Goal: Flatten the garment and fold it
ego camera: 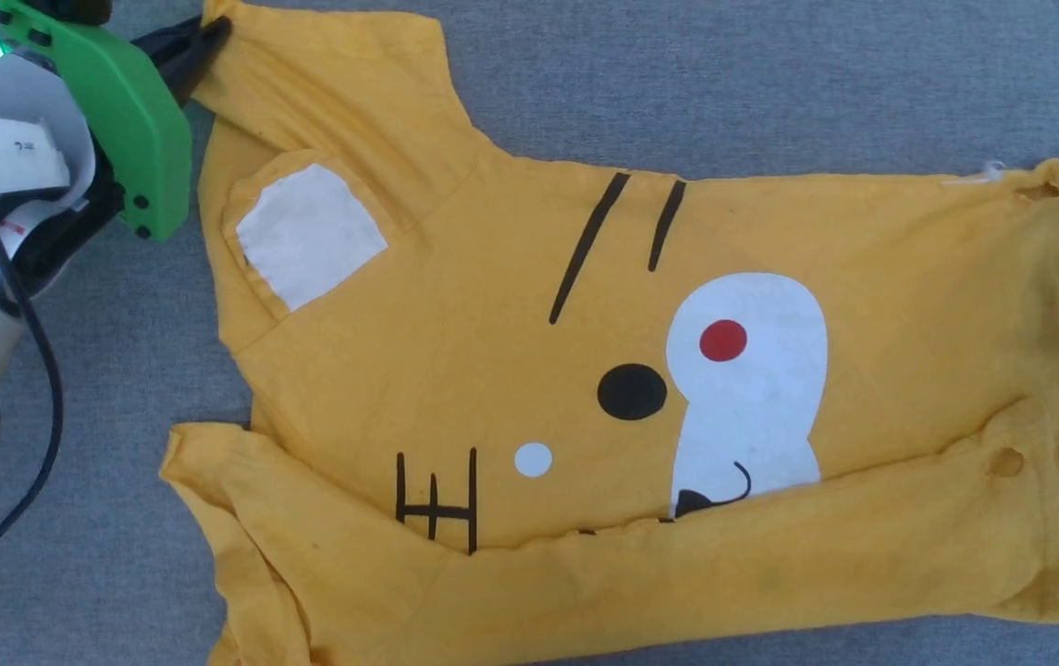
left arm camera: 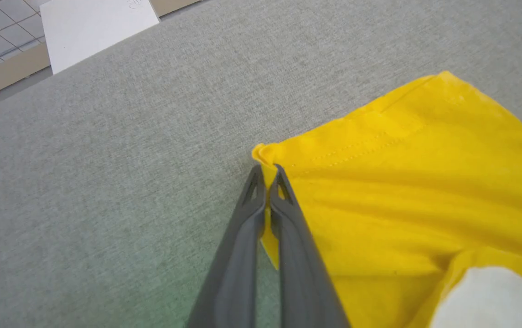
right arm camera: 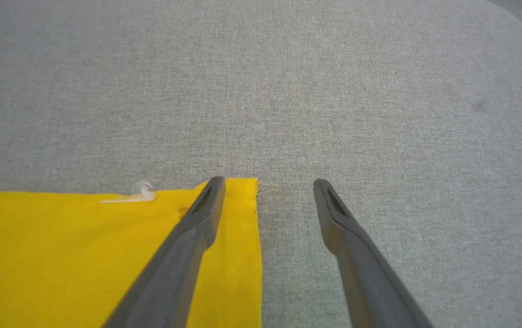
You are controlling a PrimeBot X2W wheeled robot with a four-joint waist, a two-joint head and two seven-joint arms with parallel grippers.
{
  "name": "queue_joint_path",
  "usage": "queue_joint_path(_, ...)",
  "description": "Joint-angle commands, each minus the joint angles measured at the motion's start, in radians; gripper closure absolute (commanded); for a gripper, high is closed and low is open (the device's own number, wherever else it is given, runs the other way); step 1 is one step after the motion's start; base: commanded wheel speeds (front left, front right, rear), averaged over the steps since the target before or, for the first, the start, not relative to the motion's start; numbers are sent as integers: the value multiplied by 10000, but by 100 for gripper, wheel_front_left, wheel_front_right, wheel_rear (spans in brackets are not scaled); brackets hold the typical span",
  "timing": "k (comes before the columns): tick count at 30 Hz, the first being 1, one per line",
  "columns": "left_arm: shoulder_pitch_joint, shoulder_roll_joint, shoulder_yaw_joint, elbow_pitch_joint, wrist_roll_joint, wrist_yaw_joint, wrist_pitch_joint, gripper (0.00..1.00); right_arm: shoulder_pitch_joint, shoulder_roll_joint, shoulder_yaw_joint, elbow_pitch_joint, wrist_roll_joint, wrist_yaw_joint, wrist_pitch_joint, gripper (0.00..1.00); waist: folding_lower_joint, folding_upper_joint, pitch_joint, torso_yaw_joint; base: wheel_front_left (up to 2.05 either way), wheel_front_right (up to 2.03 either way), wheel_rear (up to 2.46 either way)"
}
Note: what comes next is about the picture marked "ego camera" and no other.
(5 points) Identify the yellow cartoon print t-shirt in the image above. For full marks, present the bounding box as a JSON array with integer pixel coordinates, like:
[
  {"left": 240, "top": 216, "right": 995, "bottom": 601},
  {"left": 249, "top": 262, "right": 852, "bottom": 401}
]
[{"left": 159, "top": 0, "right": 1059, "bottom": 666}]

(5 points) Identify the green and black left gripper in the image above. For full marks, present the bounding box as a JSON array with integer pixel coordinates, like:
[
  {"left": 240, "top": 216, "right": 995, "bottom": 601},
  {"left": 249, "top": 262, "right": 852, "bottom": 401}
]
[{"left": 0, "top": 0, "right": 234, "bottom": 243}]

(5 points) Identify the grey fabric sofa surface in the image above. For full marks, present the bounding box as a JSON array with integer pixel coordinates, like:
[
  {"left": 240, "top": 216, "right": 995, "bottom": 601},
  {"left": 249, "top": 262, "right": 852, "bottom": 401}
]
[{"left": 0, "top": 0, "right": 1059, "bottom": 666}]

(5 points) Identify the white paper label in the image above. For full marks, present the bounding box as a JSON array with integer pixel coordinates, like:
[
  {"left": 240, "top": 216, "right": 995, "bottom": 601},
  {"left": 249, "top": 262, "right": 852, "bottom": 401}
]
[{"left": 0, "top": 113, "right": 72, "bottom": 197}]

